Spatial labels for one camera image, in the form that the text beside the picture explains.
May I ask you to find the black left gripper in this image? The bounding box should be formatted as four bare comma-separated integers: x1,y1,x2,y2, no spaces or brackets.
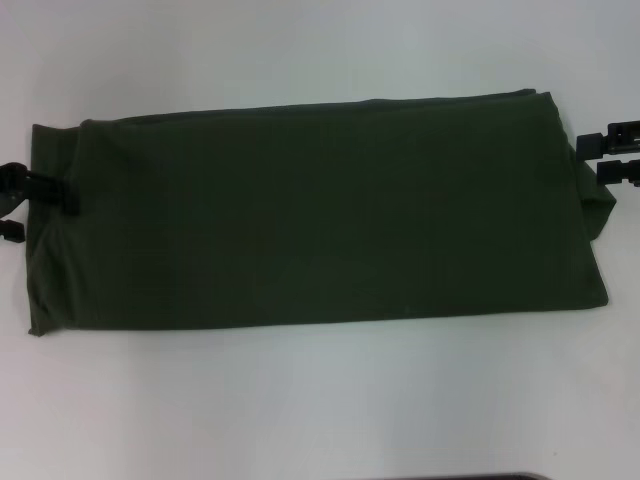
0,160,82,245

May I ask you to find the dark green FREE! t-shirt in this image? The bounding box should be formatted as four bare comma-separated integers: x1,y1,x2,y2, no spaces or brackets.
27,88,619,338

